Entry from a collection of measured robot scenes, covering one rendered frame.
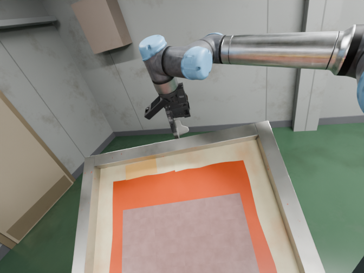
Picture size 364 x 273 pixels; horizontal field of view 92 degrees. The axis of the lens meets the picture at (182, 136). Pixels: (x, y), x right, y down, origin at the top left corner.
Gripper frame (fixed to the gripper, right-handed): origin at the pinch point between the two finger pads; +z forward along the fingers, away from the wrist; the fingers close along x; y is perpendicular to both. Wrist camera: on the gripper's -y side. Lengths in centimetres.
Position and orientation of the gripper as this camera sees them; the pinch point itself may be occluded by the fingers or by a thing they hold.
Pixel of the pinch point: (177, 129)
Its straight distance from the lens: 73.0
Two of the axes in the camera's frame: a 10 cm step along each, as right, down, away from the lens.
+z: 2.4, 6.1, 7.6
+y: 9.7, -2.0, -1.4
